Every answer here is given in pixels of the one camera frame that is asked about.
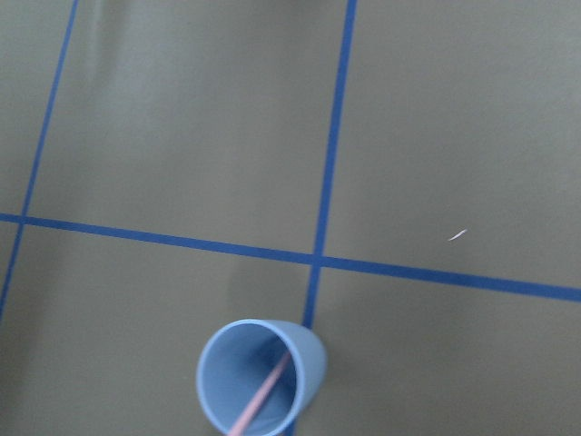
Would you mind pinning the light blue plastic cup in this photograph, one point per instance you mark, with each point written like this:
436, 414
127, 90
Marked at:
241, 356

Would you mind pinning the pink chopstick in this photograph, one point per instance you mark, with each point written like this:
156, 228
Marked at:
259, 398

